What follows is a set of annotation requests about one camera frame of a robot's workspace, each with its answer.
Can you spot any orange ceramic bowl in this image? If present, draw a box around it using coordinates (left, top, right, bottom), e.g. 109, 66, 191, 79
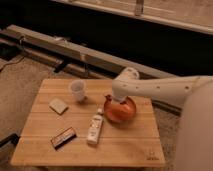
104, 97, 136, 123

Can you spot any beige sponge block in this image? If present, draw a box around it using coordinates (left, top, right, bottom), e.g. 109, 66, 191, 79
49, 98, 68, 115

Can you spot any black cable on floor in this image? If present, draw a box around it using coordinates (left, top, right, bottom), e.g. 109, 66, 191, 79
0, 54, 26, 73

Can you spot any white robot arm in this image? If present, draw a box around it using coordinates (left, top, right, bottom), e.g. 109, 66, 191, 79
112, 67, 213, 171

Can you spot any white plastic bottle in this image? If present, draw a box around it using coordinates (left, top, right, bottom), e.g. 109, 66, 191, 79
87, 108, 103, 144

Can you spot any black object at left edge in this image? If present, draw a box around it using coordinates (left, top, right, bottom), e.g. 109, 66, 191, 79
0, 133, 19, 148

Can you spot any dark chocolate bar packet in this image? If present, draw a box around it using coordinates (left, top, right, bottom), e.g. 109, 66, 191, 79
51, 127, 77, 150

